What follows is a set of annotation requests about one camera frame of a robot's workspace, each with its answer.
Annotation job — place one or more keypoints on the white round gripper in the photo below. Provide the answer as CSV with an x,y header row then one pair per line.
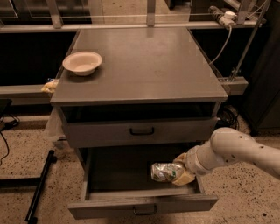
x,y
192,164

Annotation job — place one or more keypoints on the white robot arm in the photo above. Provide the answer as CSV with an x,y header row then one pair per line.
x,y
225,147

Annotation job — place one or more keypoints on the closed grey top drawer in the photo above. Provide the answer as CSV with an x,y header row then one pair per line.
x,y
167,131

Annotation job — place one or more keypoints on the open grey middle drawer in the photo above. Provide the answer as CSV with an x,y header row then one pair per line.
x,y
117,182

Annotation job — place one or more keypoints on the grey drawer cabinet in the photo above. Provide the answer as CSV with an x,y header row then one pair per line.
x,y
146,74

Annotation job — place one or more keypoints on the white paper bowl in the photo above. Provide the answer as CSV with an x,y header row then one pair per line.
x,y
82,63

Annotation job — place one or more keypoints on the white power strip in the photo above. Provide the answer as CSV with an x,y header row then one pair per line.
x,y
225,19

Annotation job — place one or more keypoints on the black metal stand leg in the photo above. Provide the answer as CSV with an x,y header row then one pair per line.
x,y
30,218

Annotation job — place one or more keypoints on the grey metal rail frame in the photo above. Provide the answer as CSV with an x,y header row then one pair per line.
x,y
73,15

